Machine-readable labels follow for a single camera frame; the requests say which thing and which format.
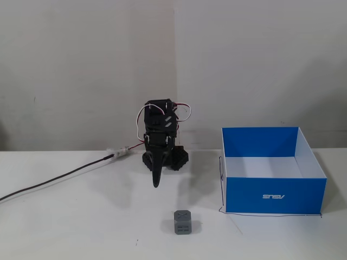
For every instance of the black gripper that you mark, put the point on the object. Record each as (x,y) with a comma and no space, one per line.
(158,155)

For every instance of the gray printed block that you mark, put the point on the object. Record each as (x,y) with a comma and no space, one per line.
(182,222)

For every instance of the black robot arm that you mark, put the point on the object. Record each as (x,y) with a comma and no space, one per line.
(158,116)

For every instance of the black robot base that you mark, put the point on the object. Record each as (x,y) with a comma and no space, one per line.
(179,159)

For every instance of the blue and white cardboard box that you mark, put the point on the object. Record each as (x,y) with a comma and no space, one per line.
(273,193)

